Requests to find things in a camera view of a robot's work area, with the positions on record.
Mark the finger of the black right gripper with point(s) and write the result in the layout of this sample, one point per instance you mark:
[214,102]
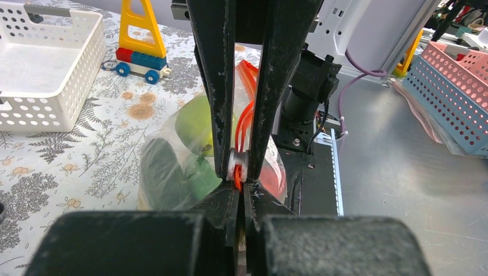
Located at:
[286,28]
[213,24]

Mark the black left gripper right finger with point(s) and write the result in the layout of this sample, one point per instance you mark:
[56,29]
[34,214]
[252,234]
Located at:
[278,242]

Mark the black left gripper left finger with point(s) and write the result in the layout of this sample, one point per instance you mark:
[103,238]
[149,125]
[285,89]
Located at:
[200,241]

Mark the red orange toy mango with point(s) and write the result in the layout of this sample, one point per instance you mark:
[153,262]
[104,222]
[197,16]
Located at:
[273,176]

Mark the dark green toy cucumber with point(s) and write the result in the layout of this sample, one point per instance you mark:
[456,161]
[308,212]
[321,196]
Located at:
[162,181]

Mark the clear zip bag orange zipper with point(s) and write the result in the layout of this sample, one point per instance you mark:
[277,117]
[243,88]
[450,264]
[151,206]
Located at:
[244,93]

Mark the green toy apple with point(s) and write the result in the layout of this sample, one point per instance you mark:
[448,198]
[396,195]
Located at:
[193,126]

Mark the light green toy pepper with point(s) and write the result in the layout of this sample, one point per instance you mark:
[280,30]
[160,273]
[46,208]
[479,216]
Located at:
[200,177]

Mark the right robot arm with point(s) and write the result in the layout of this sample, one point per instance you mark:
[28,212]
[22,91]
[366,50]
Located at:
[315,78]

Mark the white perforated plastic basket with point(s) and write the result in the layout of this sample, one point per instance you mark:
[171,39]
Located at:
[50,57]

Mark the pink blue perforated rack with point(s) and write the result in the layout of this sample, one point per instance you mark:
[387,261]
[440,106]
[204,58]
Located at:
[454,93]

